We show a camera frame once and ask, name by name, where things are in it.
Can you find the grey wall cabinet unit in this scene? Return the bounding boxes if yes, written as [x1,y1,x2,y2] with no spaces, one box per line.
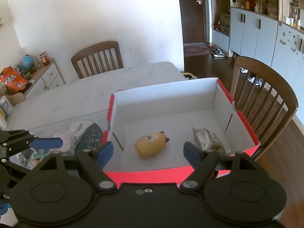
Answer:
[212,0,303,120]

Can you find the brown entrance door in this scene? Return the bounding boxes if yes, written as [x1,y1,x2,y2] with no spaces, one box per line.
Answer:
[179,0,206,44]

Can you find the red-lidded jar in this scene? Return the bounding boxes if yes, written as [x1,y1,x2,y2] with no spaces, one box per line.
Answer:
[39,52,50,67]

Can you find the purple patterned plastic pouch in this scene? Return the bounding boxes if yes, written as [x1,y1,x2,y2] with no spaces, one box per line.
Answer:
[53,122,83,154]

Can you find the red patterned doormat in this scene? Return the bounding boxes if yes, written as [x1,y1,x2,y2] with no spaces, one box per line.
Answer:
[183,43,212,57]

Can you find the wooden chair behind table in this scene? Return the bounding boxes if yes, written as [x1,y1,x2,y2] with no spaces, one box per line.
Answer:
[71,41,124,79]

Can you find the round blue patterned placemat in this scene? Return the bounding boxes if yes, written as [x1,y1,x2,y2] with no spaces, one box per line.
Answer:
[30,119,109,155]

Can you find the white drawer sideboard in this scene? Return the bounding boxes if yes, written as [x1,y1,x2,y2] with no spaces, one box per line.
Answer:
[7,57,66,106]

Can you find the wooden chair right side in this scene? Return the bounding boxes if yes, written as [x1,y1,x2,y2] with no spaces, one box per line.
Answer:
[230,56,298,160]

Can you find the black white sneakers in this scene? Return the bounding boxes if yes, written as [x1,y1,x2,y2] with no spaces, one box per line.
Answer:
[211,48,226,58]

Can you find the blue globe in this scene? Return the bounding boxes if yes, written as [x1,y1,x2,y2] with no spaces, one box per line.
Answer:
[20,55,34,70]

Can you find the yellow bear-shaped toy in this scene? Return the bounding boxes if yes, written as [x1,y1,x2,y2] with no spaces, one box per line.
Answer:
[135,131,169,160]

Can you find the red white cardboard box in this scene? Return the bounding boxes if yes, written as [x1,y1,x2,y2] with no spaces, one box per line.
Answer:
[103,78,260,184]

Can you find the orange snack bag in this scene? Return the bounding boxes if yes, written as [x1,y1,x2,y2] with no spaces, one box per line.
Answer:
[0,66,28,93]

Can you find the silver foil snack bag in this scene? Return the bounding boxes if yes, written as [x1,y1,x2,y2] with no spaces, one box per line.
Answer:
[192,128,232,155]

